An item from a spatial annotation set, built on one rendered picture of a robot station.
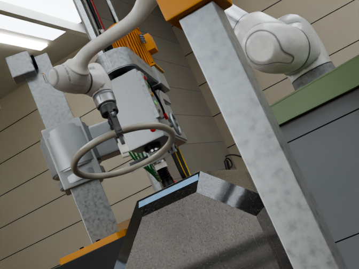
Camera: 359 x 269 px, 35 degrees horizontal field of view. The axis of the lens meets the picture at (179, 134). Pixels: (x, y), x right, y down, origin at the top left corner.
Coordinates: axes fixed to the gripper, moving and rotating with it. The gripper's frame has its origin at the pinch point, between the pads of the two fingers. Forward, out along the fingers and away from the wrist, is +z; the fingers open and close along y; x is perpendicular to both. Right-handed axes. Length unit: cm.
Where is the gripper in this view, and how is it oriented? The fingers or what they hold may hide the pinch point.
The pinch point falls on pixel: (123, 147)
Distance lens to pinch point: 232.2
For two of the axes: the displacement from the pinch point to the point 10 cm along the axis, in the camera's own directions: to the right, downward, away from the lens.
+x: -9.2, 2.9, -2.4
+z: 3.7, 8.4, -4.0
